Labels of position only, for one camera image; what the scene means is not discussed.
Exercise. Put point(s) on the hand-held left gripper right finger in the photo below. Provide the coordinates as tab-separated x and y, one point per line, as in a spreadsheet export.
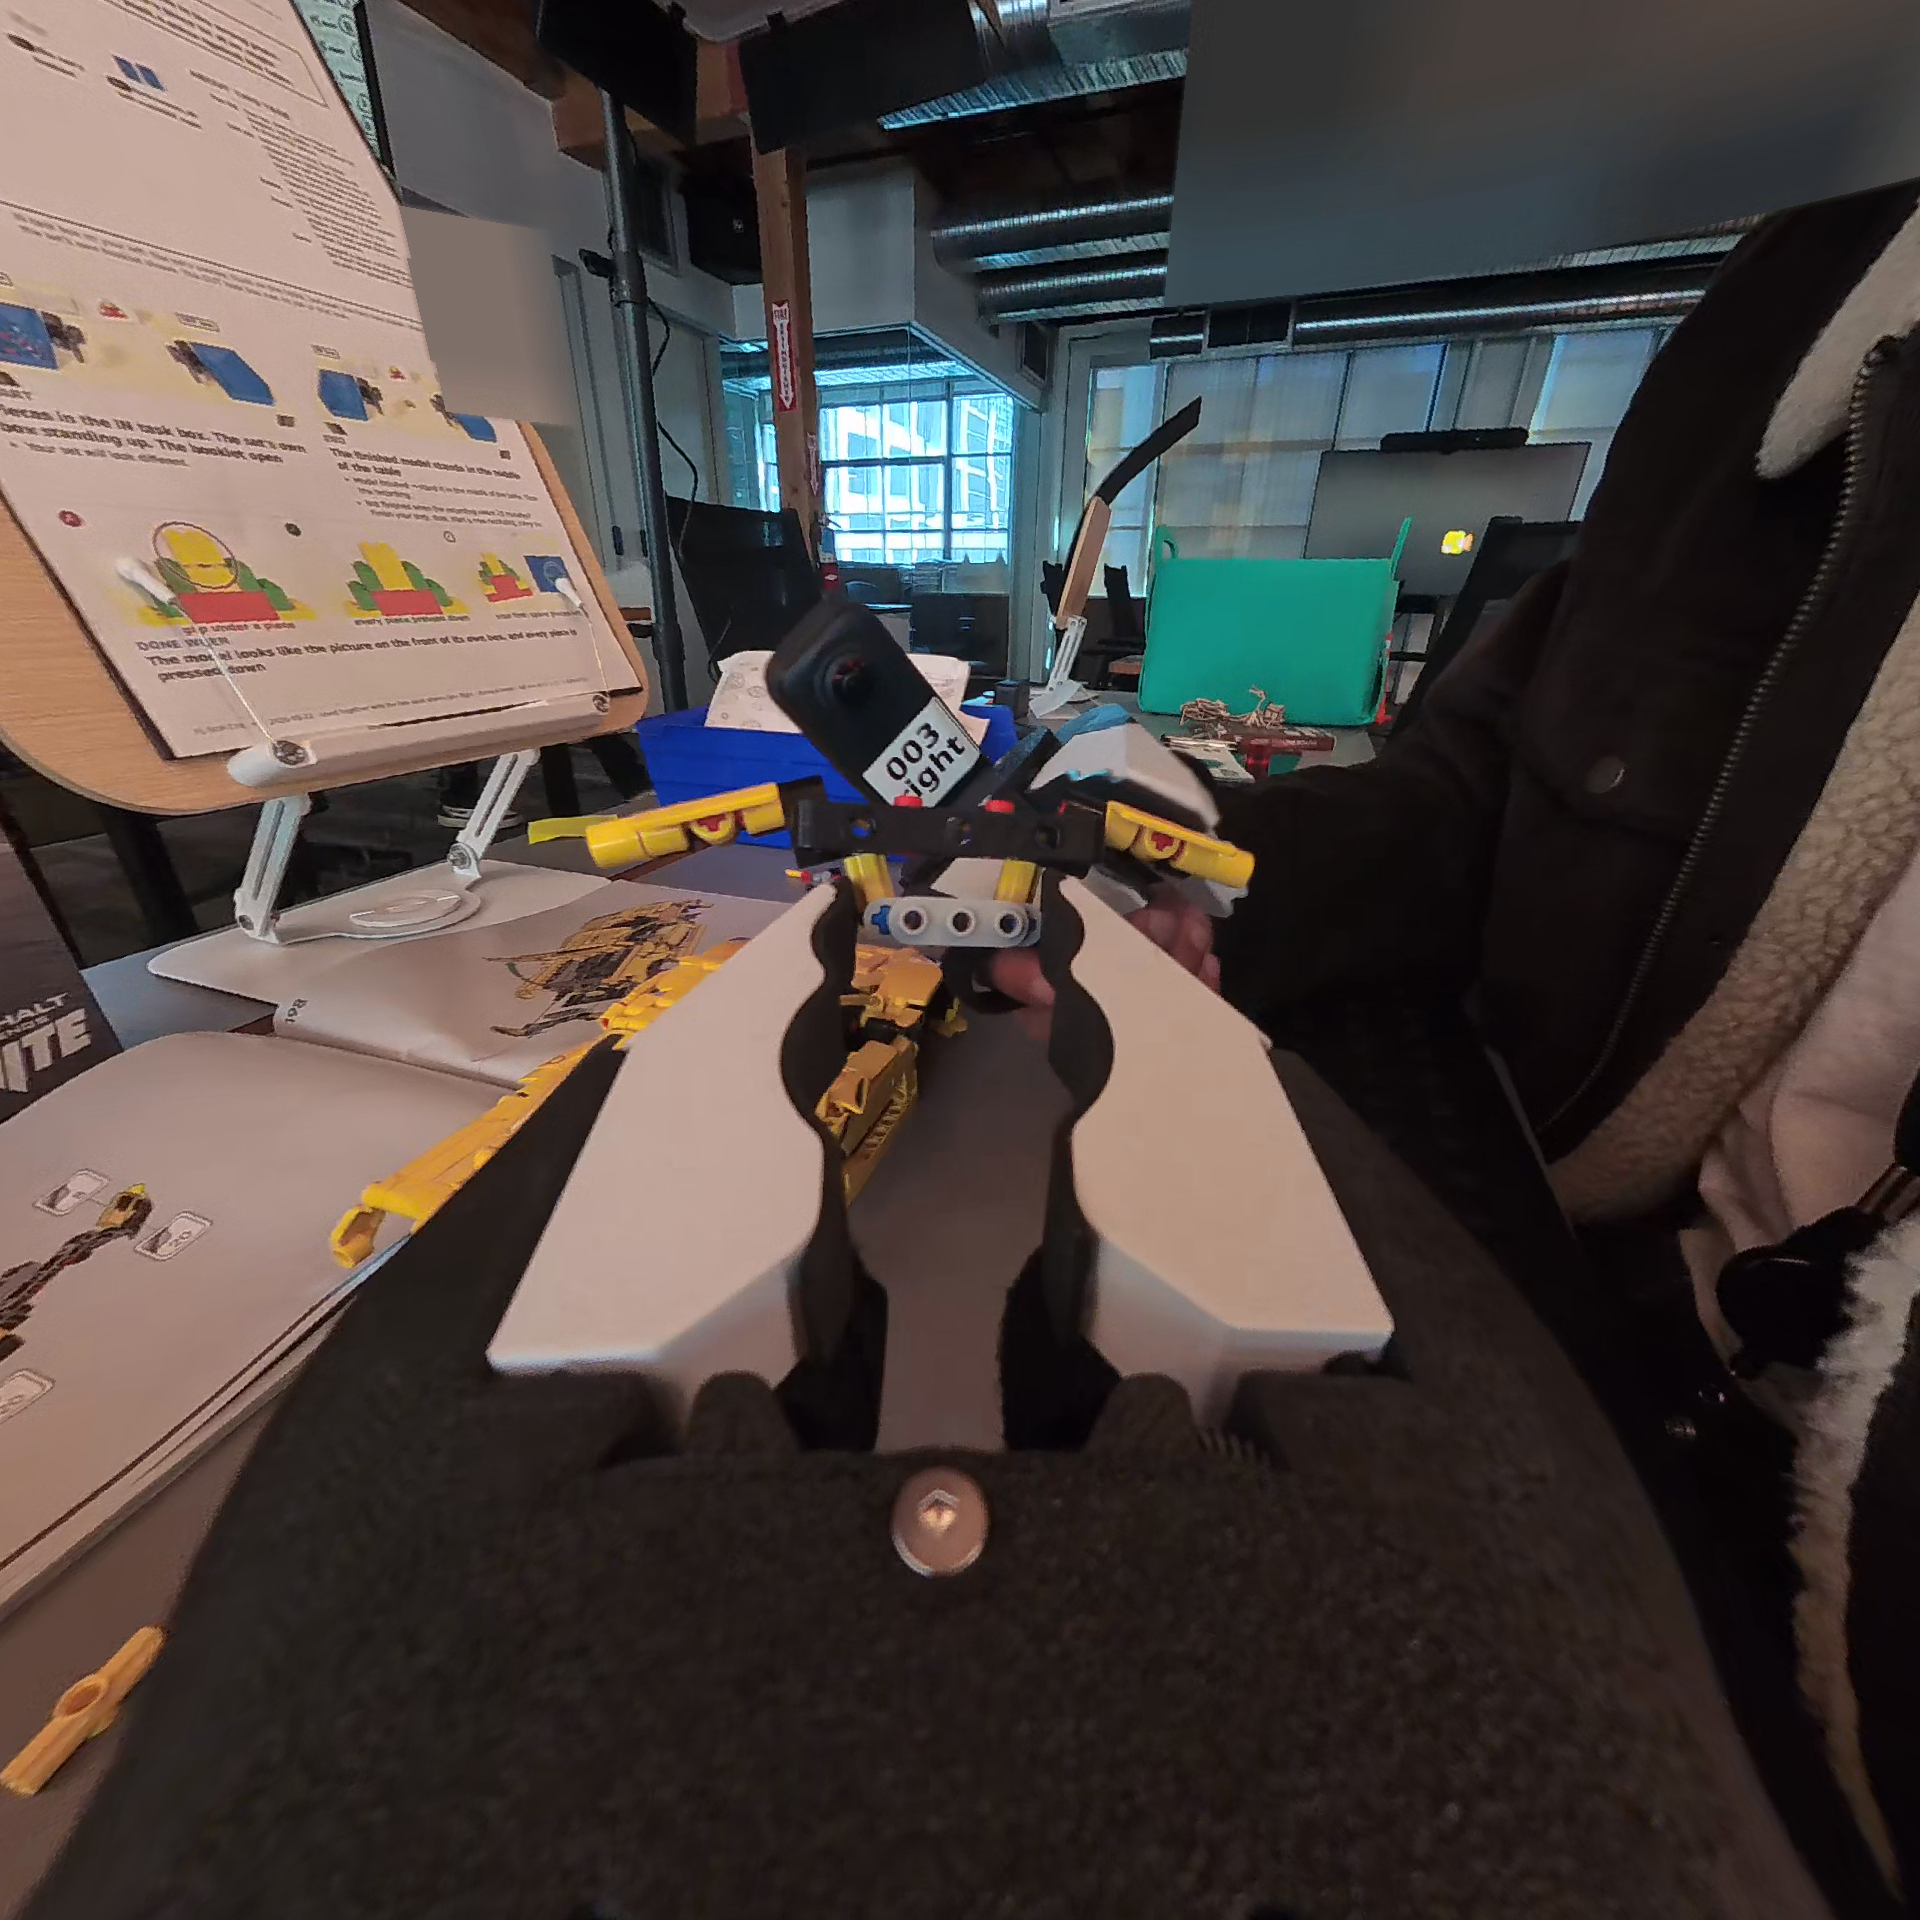
1215	1200

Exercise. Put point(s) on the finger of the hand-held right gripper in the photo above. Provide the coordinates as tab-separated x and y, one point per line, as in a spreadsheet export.
1147	774

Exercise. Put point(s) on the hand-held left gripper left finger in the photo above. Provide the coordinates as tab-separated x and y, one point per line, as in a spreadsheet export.
675	1200

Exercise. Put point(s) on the black yellow brick subassembly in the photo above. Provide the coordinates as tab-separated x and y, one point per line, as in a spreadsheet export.
930	834

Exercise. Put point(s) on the person's right forearm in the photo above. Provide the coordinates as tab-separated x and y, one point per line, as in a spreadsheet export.
1349	901

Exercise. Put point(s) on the grey desk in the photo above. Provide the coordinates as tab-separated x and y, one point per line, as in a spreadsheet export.
930	1200

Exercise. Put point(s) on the person's right hand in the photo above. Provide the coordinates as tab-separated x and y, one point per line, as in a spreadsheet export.
1177	944

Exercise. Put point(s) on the patterned white paper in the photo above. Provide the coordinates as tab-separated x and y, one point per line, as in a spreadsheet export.
751	698

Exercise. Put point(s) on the small brown model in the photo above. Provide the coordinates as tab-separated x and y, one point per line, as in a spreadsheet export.
1252	728

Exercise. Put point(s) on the blue plastic bin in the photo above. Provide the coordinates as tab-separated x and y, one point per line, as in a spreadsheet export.
704	770

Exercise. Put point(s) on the teal plastic tote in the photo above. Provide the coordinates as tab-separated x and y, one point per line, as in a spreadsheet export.
1259	630

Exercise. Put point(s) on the yellow brick car model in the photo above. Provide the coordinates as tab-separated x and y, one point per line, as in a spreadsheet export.
868	1090

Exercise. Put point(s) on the black metal pole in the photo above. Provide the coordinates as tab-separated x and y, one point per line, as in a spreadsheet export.
645	452

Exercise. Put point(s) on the yellow tape strip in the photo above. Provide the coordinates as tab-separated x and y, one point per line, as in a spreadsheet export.
562	830

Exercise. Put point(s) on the large display screen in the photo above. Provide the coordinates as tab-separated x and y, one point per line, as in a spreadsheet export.
1440	504

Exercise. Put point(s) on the open instruction booklet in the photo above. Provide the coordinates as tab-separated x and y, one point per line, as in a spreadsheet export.
225	1277

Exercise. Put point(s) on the person's torso in jacket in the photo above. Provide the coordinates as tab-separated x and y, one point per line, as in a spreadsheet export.
1723	901

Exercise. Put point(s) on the black overhead panel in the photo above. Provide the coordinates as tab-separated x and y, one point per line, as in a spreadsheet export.
855	76

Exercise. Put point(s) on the car set box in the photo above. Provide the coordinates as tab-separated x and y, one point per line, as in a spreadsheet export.
43	1037

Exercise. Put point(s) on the printed instruction sheet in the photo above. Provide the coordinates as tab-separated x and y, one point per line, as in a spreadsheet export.
225	301

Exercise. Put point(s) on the yellow brick connector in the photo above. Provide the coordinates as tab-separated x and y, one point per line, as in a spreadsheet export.
83	1710

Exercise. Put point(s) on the wooden post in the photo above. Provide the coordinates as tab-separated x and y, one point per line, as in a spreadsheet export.
781	376

